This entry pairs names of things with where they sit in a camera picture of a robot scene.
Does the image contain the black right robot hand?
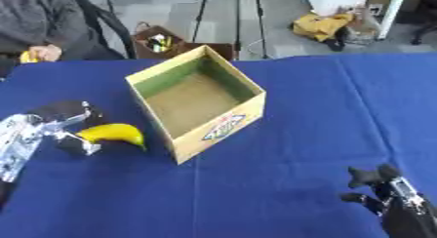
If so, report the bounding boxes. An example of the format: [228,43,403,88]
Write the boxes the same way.
[339,163,437,238]

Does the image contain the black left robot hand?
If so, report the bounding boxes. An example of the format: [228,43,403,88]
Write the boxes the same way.
[25,99,108,157]

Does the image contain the yellow toy banana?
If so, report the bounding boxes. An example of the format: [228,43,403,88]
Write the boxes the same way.
[75,123,149,152]

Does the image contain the brown cardboard box with items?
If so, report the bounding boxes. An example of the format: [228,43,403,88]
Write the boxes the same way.
[131,20,236,61]

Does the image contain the tan cardboard box green inside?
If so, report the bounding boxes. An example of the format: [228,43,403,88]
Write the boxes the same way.
[124,44,268,165]

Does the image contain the person's hand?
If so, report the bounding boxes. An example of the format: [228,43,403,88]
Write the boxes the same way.
[27,44,63,62]

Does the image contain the small yellow object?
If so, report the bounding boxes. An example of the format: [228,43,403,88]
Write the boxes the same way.
[19,50,41,64]

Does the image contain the person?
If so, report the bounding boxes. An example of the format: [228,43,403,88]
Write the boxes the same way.
[0,0,129,63]

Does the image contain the black chair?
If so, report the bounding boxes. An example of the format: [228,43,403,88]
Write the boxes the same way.
[66,0,139,60]

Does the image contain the black office chair base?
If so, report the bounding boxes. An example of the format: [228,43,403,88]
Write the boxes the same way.
[410,7,437,46]

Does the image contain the black tripod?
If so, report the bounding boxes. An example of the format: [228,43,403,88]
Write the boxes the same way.
[189,0,273,60]

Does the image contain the yellow bag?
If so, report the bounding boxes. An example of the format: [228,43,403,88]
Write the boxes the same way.
[290,13,355,43]

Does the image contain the white post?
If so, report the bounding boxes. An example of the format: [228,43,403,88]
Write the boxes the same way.
[376,0,412,41]

